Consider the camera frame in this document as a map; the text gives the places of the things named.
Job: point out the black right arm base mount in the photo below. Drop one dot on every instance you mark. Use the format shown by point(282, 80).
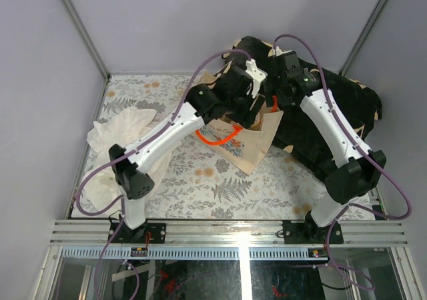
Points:
point(307, 232)

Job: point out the aluminium corner frame post right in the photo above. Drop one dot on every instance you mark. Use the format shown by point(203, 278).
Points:
point(364, 35)

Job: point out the aluminium front rail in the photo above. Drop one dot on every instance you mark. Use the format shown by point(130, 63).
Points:
point(222, 233)

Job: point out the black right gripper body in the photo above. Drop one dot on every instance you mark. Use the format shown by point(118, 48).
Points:
point(272, 82)

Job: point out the beige canvas tote bag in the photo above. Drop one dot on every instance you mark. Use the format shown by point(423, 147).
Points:
point(244, 148)

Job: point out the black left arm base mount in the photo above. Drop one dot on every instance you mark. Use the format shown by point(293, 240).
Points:
point(150, 233)

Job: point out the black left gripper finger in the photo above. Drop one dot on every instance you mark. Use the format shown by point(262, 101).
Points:
point(248, 118)
point(258, 102)

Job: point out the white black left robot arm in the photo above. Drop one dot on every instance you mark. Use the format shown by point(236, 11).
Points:
point(199, 107)

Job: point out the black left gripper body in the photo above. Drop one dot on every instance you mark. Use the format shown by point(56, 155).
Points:
point(243, 96)

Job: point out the white crumpled cloth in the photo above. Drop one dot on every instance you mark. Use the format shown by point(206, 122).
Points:
point(122, 129)

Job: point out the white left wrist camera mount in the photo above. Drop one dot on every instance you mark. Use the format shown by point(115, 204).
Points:
point(257, 75)

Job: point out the grey slotted cable duct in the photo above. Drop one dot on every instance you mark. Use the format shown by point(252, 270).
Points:
point(197, 253)

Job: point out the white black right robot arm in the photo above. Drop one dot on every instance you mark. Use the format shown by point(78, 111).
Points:
point(357, 166)

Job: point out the black plush flower pillow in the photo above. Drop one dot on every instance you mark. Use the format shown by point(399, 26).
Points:
point(295, 132)

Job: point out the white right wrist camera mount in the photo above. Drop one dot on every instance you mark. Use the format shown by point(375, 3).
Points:
point(277, 51)

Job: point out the floral patterned table cloth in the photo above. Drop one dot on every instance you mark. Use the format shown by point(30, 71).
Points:
point(194, 181)

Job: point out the aluminium corner frame post left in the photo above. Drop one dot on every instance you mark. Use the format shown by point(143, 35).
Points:
point(85, 38)

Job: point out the wide cream jar wooden lid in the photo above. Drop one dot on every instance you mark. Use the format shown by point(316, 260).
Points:
point(257, 122)

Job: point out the aluminium corner frame post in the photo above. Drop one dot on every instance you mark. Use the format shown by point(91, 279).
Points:
point(85, 38)
point(364, 35)

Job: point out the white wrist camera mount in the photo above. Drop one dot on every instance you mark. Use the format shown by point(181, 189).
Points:
point(257, 75)
point(277, 51)

